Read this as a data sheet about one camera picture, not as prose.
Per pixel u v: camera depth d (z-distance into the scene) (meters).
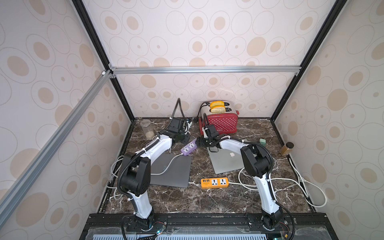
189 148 1.00
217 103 1.00
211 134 0.83
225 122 1.00
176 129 0.72
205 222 0.75
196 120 1.16
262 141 1.04
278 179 0.88
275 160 0.97
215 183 0.84
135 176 0.47
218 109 0.98
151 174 0.88
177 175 0.90
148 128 0.99
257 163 0.58
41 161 0.50
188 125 0.83
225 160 0.94
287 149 0.93
